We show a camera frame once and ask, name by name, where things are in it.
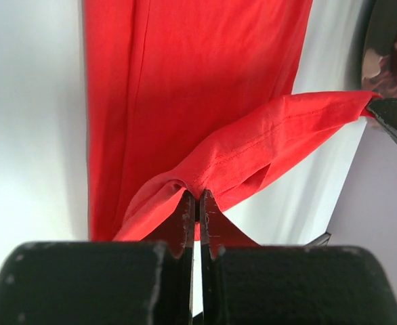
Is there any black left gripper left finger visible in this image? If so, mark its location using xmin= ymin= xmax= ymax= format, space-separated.
xmin=0 ymin=192 xmax=196 ymax=324

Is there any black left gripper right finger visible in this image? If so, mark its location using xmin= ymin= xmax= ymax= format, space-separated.
xmin=198 ymin=191 xmax=397 ymax=324

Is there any red tank top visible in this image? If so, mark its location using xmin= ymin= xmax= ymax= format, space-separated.
xmin=84 ymin=1 xmax=376 ymax=241

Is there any brown translucent laundry basket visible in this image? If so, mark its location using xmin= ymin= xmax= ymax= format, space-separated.
xmin=361 ymin=1 xmax=397 ymax=98

